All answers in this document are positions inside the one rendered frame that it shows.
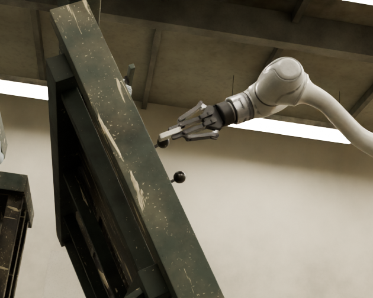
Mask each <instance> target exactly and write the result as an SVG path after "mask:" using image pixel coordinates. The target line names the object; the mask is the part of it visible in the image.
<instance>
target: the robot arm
mask: <svg viewBox="0 0 373 298"><path fill-rule="evenodd" d="M302 103H304V104H308V105H311V106H313V107H315V108H317V109H318V110H320V111H321V112H322V113H323V114H324V115H325V116H326V117H327V118H328V120H329V121H330V122H331V123H332V124H333V125H334V126H335V127H336V128H337V129H338V131H339V132H340V133H341V134H342V135H343V136H344V137H345V138H346V139H347V140H348V141H349V142H350V143H351V144H353V145H354V146H355V147H356V148H358V149H360V150H361V151H363V152H365V153H366V154H368V155H369V156H371V157H373V133H371V132H369V131H367V130H366V129H365V128H363V127H362V126H361V125H360V124H359V123H358V122H357V121H356V120H355V119H354V118H353V117H352V116H351V115H350V114H349V113H348V112H347V111H346V110H345V109H344V108H343V106H342V105H341V104H340V103H339V102H338V101H337V100H336V99H334V98H333V97H332V96H331V95H330V94H328V93H327V92H325V91H324V90H323V89H321V88H319V87H318V86H316V85H314V84H313V83H312V82H311V81H310V79H309V76H308V74H306V73H305V72H304V70H303V67H302V65H301V64H300V63H299V62H298V61H297V60H296V59H294V58H292V57H281V58H278V59H276V60H274V61H273V62H271V63H270V64H269V65H267V66H266V67H265V69H264V70H263V71H262V73H261V74H260V76H259V77H258V80H257V81H256V82H255V83H254V84H252V85H251V86H249V87H248V89H247V90H245V91H244V92H242V93H238V94H236V95H233V96H231V97H228V98H226V100H225V101H224V102H220V103H218V104H215V105H212V106H211V105H208V106H206V105H205V104H203V101H199V103H198V104H197V105H196V106H195V107H193V108H192V109H190V110H189V111H188V112H186V113H184V114H183V115H181V116H180V117H179V118H178V120H177V123H178V124H177V125H174V126H172V127H169V128H168V131H166V132H163V133H161V134H159V136H158V140H159V142H162V141H164V140H167V139H170V138H171V139H172V140H176V139H178V138H181V137H183V138H185V140H186V141H197V140H206V139H212V140H217V138H218V137H219V134H218V132H219V131H220V130H221V129H222V128H224V127H227V126H229V125H232V124H235V125H239V124H241V123H244V122H247V121H250V120H252V119H259V118H264V117H266V116H270V115H272V114H275V113H277V112H279V111H281V110H283V109H284V108H286V107H287V106H296V105H298V104H302ZM202 109H204V111H203V113H202V114H201V115H199V116H197V117H195V118H192V119H189V120H187V121H184V120H186V119H187V118H189V117H190V116H192V115H193V114H195V113H196V112H198V111H199V110H200V111H201V110H202ZM200 122H202V124H199V125H197V126H194V127H192V128H188V129H186V130H183V131H182V129H183V128H186V127H188V126H191V125H194V124H197V123H200ZM205 129H210V130H213V132H206V133H200V134H193V133H196V132H198V131H201V130H205Z"/></svg>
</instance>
